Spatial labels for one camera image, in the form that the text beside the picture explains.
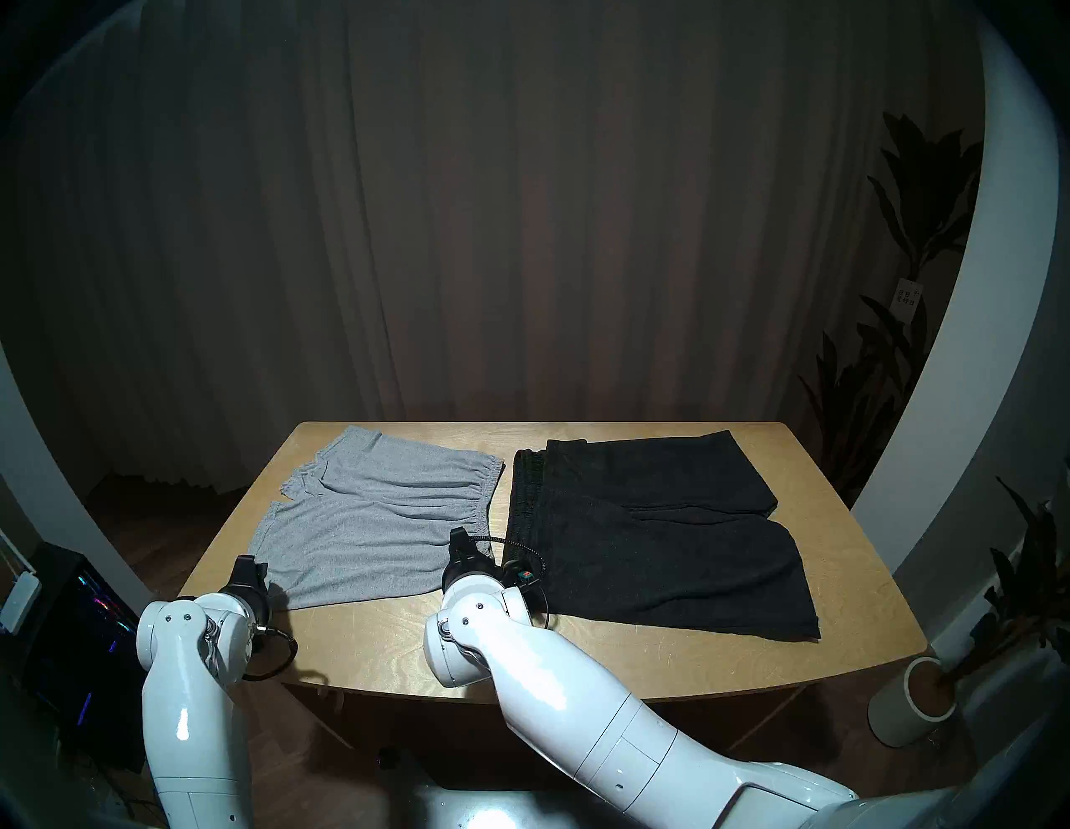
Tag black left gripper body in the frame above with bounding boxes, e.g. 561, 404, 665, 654
222, 576, 273, 629

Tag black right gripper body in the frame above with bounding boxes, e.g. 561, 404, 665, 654
441, 555, 503, 591

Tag small white box device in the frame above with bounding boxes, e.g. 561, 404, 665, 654
0, 571, 41, 636

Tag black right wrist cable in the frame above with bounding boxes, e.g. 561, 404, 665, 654
476, 535, 553, 629

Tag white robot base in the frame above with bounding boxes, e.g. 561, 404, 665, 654
380, 769, 670, 829

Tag grey shorts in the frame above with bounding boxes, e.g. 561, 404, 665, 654
248, 425, 505, 611

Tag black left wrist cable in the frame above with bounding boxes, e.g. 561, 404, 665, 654
242, 623, 300, 682

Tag tall dark leafy plant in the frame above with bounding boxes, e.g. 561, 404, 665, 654
798, 113, 986, 502

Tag small dark potted plant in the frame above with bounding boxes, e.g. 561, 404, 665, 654
945, 476, 1070, 694

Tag white round plant pot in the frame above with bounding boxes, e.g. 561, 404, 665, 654
867, 656, 958, 749

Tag black shorts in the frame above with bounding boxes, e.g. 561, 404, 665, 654
504, 430, 822, 643

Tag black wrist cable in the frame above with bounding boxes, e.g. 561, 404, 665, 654
242, 623, 300, 682
476, 535, 553, 629

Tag black computer tower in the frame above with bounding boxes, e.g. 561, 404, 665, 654
17, 542, 147, 770

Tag brown pleated curtain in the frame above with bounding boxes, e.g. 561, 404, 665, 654
0, 0, 987, 506

